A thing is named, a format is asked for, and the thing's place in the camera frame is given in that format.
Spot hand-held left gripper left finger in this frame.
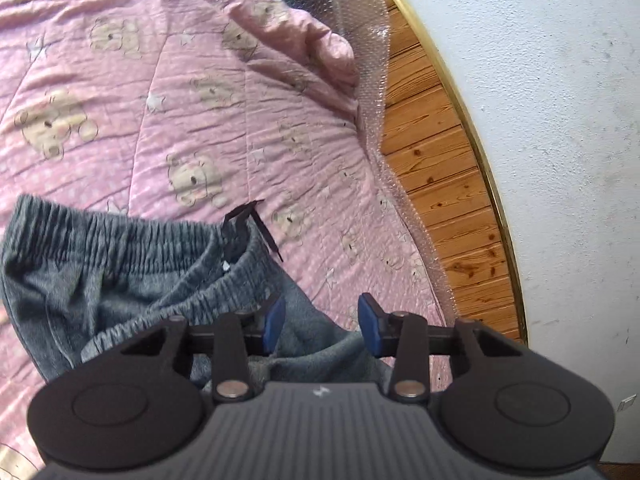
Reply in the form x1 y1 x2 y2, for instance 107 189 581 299
120 291 287 403

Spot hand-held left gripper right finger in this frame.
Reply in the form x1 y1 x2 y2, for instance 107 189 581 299
357 293 526 403

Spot grey pants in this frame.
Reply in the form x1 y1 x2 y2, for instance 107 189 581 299
0 195 396 401

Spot wooden headboard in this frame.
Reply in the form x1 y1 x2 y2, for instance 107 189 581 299
372 0 530 346

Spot pink bear printed blanket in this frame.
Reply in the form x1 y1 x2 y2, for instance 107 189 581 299
0 0 446 480

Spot clear bubble wrap sheet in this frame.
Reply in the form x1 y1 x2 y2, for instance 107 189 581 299
235 0 456 331

